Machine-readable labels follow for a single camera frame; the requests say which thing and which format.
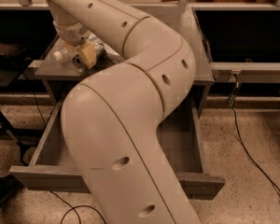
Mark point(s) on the black shoe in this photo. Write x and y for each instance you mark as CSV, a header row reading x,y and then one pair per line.
x,y
8,185

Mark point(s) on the clear plastic water bottle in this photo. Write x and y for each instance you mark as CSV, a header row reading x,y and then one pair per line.
x,y
58,56

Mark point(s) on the black stand on left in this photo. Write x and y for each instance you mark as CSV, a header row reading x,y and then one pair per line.
x,y
13,62

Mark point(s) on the silver redbull can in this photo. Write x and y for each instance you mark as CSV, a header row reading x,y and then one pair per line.
x,y
87,56

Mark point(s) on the grey cabinet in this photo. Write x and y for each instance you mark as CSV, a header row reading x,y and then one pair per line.
x,y
182,19

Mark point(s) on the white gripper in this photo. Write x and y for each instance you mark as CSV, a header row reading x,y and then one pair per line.
x,y
72,34

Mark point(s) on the grey open top drawer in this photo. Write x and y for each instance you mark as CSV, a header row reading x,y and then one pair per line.
x,y
51,167

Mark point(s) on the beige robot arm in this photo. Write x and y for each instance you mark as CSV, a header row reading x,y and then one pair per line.
x,y
109,120

